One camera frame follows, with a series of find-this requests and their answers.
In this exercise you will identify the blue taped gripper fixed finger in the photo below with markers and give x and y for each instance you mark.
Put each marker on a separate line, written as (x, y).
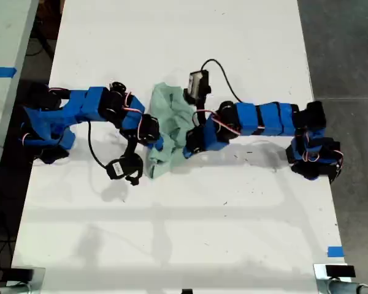
(165, 144)
(187, 153)

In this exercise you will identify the pale green t-shirt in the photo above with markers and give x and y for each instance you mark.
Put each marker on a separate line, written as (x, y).
(168, 122)

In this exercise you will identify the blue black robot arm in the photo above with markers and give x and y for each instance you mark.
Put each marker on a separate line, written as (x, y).
(270, 119)
(79, 107)

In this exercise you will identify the long blue tape strip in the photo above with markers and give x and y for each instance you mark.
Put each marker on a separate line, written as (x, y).
(1, 72)

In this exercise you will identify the white side table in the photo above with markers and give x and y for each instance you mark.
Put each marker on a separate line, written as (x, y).
(6, 46)

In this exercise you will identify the short blue tape strip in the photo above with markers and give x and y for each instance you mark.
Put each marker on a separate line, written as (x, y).
(335, 251)

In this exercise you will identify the small black box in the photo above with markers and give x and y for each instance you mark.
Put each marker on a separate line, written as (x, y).
(18, 274)
(340, 271)

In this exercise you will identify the grey black camera box on gripper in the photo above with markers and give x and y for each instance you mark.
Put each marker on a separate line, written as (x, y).
(197, 85)

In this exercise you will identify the metal table bracket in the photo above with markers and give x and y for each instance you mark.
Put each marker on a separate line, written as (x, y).
(38, 280)
(320, 278)

